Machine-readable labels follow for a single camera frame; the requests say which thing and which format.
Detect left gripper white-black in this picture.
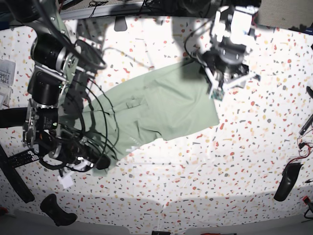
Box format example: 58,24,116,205
199,61,261,101

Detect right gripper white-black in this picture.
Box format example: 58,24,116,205
57,149,112,189

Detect green T-shirt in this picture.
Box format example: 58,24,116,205
60,61,220,177

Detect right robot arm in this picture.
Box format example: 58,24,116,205
6,0,110,188

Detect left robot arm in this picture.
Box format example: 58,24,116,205
195,0,261,101

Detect black remote control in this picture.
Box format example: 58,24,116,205
8,149,39,168

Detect long black bar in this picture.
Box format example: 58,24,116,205
0,146,35,203

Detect black cylinder tube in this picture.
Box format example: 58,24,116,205
0,107,27,128

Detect black pen tool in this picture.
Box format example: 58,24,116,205
299,115,313,136

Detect black curved shell part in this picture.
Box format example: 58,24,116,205
274,163,302,202

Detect clear plastic parts box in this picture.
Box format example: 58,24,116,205
0,60,16,107

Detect black curved handle piece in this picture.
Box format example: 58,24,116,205
40,194,77,226

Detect red and black wires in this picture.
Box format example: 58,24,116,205
286,137,313,169

